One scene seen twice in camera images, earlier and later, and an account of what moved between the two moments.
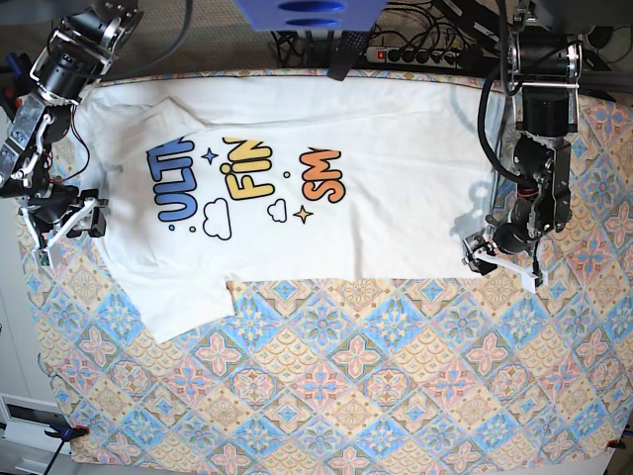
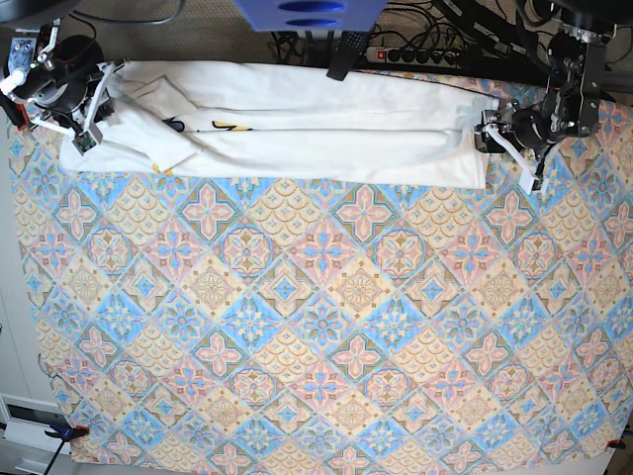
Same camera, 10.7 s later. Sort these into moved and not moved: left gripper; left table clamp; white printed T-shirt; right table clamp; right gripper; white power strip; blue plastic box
Moved: white printed T-shirt; left gripper; right gripper
Not moved: left table clamp; white power strip; right table clamp; blue plastic box
